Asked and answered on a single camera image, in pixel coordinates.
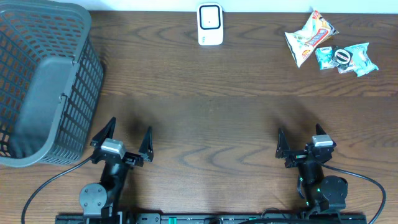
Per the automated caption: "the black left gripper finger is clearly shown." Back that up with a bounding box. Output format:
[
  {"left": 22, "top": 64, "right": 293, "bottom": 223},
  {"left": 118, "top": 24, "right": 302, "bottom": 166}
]
[
  {"left": 90, "top": 117, "right": 116, "bottom": 146},
  {"left": 139, "top": 127, "right": 154, "bottom": 162}
]

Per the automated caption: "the orange tissue pack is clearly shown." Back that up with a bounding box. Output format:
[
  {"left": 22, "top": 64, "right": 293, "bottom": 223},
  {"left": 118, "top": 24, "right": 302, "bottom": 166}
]
[{"left": 338, "top": 62, "right": 356, "bottom": 74}]

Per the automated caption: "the teal tissue pack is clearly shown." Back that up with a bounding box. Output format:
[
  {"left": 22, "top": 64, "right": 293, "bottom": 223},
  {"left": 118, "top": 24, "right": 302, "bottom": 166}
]
[{"left": 315, "top": 47, "right": 335, "bottom": 70}]

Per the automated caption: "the dark green ointment box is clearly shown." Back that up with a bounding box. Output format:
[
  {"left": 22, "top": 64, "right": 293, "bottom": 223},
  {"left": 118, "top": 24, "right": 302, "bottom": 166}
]
[{"left": 330, "top": 46, "right": 353, "bottom": 70}]

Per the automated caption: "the teal wet wipe packet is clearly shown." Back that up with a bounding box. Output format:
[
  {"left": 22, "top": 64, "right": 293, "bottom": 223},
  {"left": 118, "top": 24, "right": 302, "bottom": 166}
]
[{"left": 345, "top": 43, "right": 379, "bottom": 77}]

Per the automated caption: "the yellow white snack bag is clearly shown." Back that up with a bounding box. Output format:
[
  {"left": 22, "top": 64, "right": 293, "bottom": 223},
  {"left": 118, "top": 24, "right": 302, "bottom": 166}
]
[{"left": 284, "top": 9, "right": 339, "bottom": 68}]

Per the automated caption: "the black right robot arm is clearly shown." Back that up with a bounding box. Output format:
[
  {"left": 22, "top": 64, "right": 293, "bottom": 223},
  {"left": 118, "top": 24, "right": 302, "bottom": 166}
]
[{"left": 275, "top": 124, "right": 348, "bottom": 218}]

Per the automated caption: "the white barcode scanner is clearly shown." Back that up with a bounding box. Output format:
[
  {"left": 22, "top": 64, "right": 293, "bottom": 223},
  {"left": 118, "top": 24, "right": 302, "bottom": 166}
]
[{"left": 197, "top": 2, "right": 224, "bottom": 46}]

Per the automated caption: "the dark grey plastic basket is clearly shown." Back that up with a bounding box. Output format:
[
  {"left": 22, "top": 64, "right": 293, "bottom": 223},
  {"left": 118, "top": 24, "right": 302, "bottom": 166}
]
[{"left": 1, "top": 1, "right": 104, "bottom": 167}]

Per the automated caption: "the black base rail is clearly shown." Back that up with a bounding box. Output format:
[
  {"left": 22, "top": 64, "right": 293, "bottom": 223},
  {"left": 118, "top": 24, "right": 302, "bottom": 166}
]
[{"left": 55, "top": 211, "right": 366, "bottom": 224}]

